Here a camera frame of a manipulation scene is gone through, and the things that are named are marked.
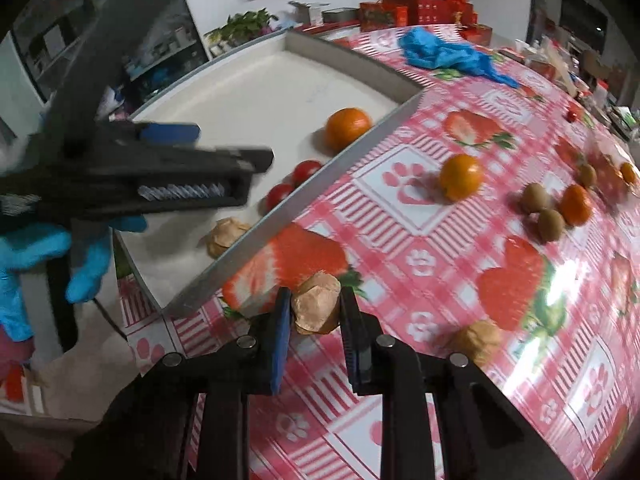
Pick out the green potted plant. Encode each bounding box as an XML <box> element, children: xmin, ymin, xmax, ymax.
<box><xmin>204</xmin><ymin>9</ymin><xmax>278</xmax><ymax>48</ymax></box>

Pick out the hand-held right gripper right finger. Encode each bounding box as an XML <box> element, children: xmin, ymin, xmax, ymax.
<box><xmin>341</xmin><ymin>290</ymin><xmax>576</xmax><ymax>480</ymax></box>

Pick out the stack of red gift boxes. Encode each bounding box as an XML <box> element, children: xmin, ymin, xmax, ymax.
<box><xmin>357</xmin><ymin>0</ymin><xmax>493</xmax><ymax>46</ymax></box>

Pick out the pile of blue gloves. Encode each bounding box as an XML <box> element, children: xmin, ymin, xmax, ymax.
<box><xmin>398</xmin><ymin>28</ymin><xmax>518</xmax><ymax>88</ymax></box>

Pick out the small open white box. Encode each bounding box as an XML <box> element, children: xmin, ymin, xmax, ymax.
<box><xmin>289</xmin><ymin>1</ymin><xmax>331</xmax><ymax>26</ymax></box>

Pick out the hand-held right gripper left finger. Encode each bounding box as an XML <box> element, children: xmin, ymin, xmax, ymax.
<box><xmin>60</xmin><ymin>287</ymin><xmax>292</xmax><ymax>480</ymax></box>

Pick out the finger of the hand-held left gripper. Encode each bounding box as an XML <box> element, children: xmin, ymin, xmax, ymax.
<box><xmin>80</xmin><ymin>146</ymin><xmax>275</xmax><ymax>218</ymax></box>
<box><xmin>97</xmin><ymin>121</ymin><xmax>202</xmax><ymax>147</ymax></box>

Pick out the walnut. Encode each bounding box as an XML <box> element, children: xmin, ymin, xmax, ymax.
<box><xmin>206</xmin><ymin>217</ymin><xmax>251</xmax><ymax>259</ymax></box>

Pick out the person's left hand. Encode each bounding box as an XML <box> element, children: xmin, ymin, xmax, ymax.
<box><xmin>0</xmin><ymin>215</ymin><xmax>148</xmax><ymax>342</ymax></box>

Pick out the clear glass bowl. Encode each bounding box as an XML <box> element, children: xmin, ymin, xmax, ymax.
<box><xmin>570</xmin><ymin>132</ymin><xmax>640</xmax><ymax>211</ymax></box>

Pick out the white tray grey rim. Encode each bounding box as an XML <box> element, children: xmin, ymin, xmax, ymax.
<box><xmin>112</xmin><ymin>29</ymin><xmax>426</xmax><ymax>318</ymax></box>

